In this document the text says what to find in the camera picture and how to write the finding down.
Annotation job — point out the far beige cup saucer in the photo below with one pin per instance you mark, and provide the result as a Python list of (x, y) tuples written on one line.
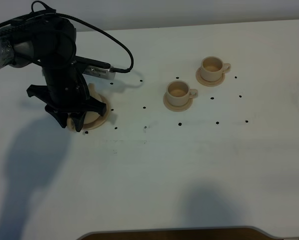
[(206, 83)]

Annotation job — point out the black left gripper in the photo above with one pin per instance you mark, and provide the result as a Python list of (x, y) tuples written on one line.
[(66, 91)]

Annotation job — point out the beige cup saucer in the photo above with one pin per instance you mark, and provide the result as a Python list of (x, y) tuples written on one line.
[(206, 83), (176, 108)]

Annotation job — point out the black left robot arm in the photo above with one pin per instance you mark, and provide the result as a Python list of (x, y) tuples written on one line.
[(50, 42)]

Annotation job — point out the beige teapot saucer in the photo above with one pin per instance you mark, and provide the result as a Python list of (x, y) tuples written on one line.
[(100, 120)]

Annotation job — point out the near beige teacup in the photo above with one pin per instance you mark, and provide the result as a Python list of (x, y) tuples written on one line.
[(179, 93)]

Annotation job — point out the far beige teacup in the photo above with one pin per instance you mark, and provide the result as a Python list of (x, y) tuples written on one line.
[(212, 68)]

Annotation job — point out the beige teacup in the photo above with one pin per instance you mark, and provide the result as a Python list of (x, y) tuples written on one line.
[(212, 68), (179, 93)]

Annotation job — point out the beige teapot with lid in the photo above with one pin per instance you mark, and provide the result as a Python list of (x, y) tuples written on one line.
[(90, 116)]

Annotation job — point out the near beige cup saucer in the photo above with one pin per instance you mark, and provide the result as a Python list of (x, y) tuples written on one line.
[(176, 108)]

